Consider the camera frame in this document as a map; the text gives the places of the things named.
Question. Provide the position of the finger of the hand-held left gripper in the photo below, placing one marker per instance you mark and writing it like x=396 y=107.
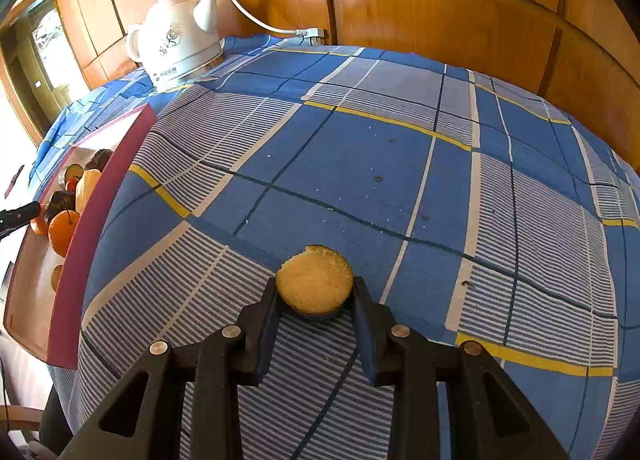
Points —
x=22 y=212

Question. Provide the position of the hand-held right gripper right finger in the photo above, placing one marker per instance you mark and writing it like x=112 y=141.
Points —
x=365 y=335

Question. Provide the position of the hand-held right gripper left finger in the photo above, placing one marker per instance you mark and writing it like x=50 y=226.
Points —
x=265 y=330

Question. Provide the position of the dark brown passion fruit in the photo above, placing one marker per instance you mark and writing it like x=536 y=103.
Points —
x=59 y=202
x=100 y=158

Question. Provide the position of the orange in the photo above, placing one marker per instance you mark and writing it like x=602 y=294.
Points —
x=64 y=235

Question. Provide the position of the red cherry tomato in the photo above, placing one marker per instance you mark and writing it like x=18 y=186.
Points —
x=72 y=183

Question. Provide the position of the yellow ridged chunk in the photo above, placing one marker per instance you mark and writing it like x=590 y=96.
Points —
x=87 y=190

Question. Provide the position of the pink-rimmed white tray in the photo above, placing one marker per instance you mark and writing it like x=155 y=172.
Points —
x=85 y=250

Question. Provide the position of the small tan longan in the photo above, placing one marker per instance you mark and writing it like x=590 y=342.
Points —
x=56 y=277

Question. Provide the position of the wooden door with glass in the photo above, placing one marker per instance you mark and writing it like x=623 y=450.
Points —
x=50 y=54

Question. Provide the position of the blue plaid tablecloth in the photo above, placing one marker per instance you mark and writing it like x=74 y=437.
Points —
x=350 y=164

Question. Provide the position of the white ceramic electric kettle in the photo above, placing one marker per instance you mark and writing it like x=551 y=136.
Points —
x=175 y=49

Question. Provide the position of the wooden panelled wardrobe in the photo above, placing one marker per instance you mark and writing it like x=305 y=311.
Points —
x=450 y=14

